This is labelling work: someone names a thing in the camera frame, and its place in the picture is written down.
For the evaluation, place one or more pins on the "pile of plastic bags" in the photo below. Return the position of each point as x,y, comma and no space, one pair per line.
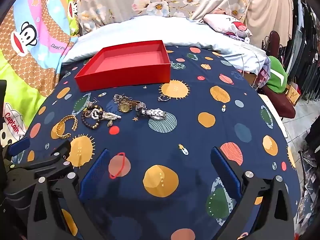
310,187

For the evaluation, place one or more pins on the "small silver dangling earrings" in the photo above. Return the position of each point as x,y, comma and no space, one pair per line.
90,104

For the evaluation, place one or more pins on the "green cloth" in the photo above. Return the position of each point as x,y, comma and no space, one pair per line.
276,76

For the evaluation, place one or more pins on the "silver wristwatch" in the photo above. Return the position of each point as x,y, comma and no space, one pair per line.
156,113

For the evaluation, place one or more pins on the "white charger plug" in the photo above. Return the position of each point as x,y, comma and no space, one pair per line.
247,39

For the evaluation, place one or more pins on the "beige curtain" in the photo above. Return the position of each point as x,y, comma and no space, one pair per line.
270,7

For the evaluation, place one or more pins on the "gold wristwatch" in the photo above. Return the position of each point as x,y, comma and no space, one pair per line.
123,107

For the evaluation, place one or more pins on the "monkey print colourful blanket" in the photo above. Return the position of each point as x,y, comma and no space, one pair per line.
32,62

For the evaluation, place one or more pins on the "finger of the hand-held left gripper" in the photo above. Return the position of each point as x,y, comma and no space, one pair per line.
18,147
58,156

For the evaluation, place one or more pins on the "light blue quilt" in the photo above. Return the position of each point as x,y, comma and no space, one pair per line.
140,31

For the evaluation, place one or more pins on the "dark red chair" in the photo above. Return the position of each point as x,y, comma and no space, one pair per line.
280,102

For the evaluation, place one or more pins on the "red cardboard box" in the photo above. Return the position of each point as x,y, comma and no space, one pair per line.
125,76

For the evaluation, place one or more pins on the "small wooden box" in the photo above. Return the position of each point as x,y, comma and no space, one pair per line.
292,95

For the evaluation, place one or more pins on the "pink cartoon pillow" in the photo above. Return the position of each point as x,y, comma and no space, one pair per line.
222,23

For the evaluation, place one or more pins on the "rack of hanging clothes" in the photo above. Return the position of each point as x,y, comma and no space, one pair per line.
306,45

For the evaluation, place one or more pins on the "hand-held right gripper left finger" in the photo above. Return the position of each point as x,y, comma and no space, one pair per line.
95,173

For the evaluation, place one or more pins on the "navy planet print bedsheet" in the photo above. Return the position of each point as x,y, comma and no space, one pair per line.
190,130

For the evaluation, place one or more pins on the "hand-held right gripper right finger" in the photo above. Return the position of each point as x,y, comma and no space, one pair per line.
225,172

